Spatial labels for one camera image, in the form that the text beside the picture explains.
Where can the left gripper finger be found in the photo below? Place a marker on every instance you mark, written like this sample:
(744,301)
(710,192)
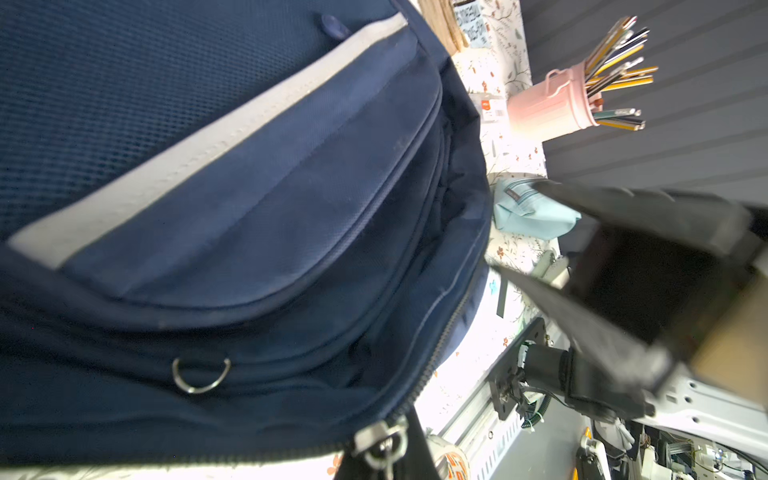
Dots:
(409,457)

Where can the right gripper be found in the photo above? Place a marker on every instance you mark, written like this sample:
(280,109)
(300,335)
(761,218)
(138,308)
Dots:
(668,280)

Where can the navy blue student backpack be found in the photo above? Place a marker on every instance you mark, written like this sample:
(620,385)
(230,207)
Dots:
(230,230)

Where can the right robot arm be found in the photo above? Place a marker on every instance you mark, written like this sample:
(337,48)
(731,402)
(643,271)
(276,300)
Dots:
(583,387)

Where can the roll of clear tape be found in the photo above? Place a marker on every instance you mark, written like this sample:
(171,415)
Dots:
(449,460)

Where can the light blue calculator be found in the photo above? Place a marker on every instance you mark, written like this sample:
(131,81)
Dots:
(495,293)

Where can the light blue pouch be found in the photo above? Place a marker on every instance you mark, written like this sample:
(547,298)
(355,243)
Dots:
(521,209)

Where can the pink pencil cup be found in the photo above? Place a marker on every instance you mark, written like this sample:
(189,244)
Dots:
(552,108)

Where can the bundle of coloured pencils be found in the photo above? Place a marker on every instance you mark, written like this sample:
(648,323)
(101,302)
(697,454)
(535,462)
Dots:
(616,64)

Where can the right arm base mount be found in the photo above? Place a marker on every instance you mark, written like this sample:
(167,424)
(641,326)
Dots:
(506,378)

